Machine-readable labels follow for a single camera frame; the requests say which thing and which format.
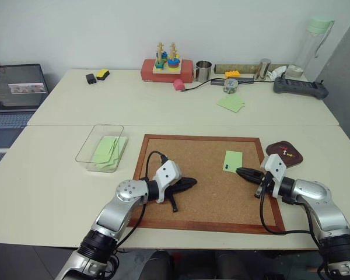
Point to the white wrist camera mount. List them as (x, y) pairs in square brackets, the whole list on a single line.
[(275, 166), (169, 172)]

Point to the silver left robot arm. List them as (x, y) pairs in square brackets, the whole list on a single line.
[(125, 192)]

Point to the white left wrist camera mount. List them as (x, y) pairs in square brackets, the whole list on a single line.
[(169, 172)]

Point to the small black charger block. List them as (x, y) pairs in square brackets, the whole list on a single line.
[(91, 78)]

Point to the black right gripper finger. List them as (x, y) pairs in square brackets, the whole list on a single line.
[(249, 172), (252, 178)]

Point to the grey USB hub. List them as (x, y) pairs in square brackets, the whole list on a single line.
[(246, 79)]

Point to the green sticky note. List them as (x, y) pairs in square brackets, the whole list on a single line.
[(103, 148), (239, 100), (121, 146), (243, 104), (227, 104), (234, 160), (109, 165)]

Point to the grey tape roll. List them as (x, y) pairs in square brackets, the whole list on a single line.
[(294, 71)]

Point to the cork board with wooden frame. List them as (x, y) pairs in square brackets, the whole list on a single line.
[(210, 198)]

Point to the clear bottle with green lid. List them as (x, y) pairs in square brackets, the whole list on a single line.
[(312, 43)]

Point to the metal cup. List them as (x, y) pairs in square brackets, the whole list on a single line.
[(204, 71)]

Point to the yellow and black eraser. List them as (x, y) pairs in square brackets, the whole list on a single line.
[(102, 74)]

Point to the dark grey power strip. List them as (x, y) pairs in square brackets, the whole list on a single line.
[(300, 87)]

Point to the red rectangular box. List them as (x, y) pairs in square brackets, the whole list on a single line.
[(186, 71)]

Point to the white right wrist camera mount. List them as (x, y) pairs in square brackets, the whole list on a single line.
[(275, 166)]

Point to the dark rounded shape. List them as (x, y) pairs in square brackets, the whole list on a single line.
[(153, 265)]

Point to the brown cork roll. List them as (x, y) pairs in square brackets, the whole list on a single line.
[(236, 68)]

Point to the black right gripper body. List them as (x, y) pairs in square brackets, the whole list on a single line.
[(266, 182)]

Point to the grey open laptop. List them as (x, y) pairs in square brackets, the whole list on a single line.
[(14, 87)]

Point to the crumpled white paper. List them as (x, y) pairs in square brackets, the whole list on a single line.
[(277, 72)]

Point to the brown square tray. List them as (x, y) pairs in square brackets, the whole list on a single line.
[(294, 150)]

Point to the clear jar of pushpins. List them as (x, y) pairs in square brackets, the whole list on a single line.
[(230, 86)]

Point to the yellow toy brick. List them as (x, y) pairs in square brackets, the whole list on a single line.
[(232, 74)]

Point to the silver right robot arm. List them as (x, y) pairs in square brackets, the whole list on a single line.
[(312, 192)]

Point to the wooden colourful stacking toy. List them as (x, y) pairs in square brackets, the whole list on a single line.
[(167, 65)]

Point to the clear plastic box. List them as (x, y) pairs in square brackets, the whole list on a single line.
[(87, 151)]

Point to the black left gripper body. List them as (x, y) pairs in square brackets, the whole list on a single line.
[(172, 191)]

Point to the yellow pushpin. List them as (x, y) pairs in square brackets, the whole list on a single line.
[(290, 155)]

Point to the shiny metal cylinder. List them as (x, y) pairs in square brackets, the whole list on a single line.
[(263, 68)]

